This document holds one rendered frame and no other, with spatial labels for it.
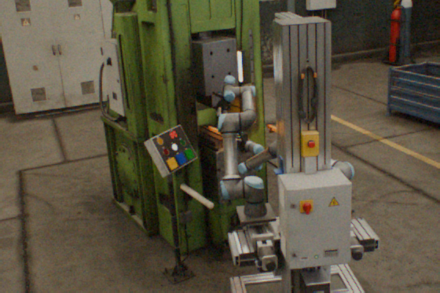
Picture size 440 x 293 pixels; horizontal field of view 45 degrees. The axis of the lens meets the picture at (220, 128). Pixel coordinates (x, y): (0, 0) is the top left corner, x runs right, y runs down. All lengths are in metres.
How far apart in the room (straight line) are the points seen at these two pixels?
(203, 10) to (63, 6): 5.16
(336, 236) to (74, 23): 6.91
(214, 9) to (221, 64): 0.43
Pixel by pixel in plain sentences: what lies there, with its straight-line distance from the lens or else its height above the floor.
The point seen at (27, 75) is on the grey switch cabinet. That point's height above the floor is 0.73.
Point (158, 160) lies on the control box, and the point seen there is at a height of 1.05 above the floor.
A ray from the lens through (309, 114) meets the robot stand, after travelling 2.80.
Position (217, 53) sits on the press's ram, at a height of 1.67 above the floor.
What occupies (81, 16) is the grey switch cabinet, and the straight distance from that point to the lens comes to 9.06.
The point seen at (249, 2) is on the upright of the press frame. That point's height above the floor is 2.00.
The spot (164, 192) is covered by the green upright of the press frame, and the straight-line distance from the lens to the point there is 4.65.
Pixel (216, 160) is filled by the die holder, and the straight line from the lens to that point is 4.13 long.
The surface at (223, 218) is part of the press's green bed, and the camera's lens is 4.37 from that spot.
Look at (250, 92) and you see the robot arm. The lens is 3.59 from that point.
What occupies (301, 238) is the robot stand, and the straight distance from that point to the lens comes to 2.84.
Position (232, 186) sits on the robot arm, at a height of 1.02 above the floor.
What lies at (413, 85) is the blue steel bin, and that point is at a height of 0.53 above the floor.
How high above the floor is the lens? 2.38
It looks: 18 degrees down
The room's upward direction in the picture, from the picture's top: 4 degrees counter-clockwise
